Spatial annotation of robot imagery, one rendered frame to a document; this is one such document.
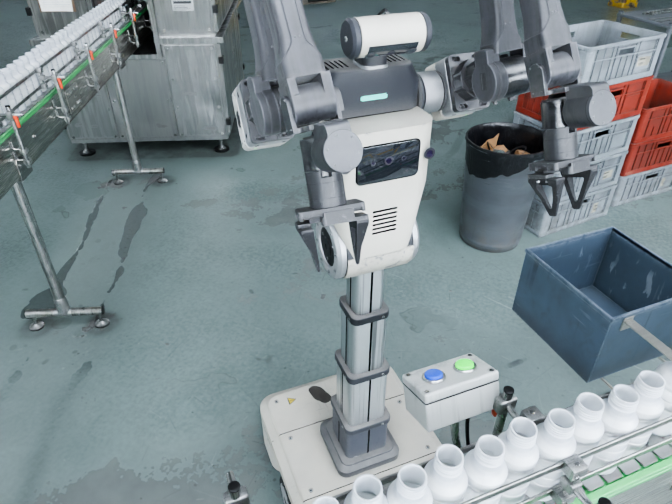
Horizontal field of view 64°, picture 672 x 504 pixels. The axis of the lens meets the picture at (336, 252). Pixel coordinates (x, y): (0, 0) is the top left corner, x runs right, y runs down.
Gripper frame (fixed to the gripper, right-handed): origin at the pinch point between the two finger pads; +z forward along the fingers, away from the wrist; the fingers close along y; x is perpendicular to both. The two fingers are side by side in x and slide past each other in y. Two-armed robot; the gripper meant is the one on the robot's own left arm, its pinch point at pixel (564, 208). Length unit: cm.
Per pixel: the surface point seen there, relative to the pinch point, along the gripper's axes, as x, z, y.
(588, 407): -18.6, 25.3, -19.1
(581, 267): 39, 31, 50
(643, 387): -21.7, 23.9, -10.8
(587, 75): 124, -26, 164
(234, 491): -4, 24, -70
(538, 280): 34, 28, 27
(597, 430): -21.0, 27.5, -20.4
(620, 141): 141, 13, 211
